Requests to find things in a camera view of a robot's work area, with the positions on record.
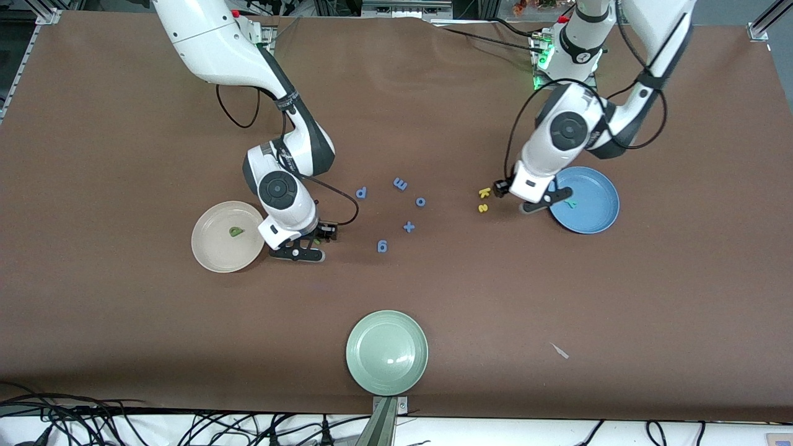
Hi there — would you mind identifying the aluminium table edge rail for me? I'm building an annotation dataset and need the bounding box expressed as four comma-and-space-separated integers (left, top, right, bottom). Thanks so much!
0, 25, 39, 121

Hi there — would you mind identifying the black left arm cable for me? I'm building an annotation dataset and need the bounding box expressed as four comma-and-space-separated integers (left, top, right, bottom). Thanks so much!
505, 0, 668, 180

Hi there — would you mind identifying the beige round plate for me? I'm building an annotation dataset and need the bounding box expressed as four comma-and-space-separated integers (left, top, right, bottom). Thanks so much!
191, 201, 267, 274

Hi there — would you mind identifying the green round plate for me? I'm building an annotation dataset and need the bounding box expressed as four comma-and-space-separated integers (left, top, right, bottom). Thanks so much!
346, 310, 429, 396

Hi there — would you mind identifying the blue round plate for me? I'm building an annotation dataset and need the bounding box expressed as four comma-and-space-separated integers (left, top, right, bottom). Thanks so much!
548, 166, 620, 235

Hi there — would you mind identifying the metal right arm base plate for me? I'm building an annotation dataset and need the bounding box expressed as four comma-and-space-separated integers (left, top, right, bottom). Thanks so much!
248, 17, 276, 51

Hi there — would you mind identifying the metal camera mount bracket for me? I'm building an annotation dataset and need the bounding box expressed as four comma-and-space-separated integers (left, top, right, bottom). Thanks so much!
355, 395, 410, 446

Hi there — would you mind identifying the brown table cover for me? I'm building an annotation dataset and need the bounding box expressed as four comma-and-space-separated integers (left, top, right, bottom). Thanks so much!
0, 9, 793, 423

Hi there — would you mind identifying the grey background equipment box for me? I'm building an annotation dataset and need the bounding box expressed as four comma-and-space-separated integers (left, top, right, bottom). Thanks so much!
361, 0, 453, 18

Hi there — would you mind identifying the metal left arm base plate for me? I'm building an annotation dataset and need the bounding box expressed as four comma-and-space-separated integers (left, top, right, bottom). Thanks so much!
532, 31, 599, 92

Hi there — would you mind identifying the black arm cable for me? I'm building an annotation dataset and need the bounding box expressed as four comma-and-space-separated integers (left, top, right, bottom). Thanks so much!
216, 84, 360, 229
505, 0, 668, 180

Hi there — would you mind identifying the black base power cable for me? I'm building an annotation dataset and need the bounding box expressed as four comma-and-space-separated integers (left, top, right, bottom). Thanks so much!
434, 25, 546, 56

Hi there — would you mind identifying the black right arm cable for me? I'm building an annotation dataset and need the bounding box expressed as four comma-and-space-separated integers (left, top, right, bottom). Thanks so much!
216, 84, 360, 229

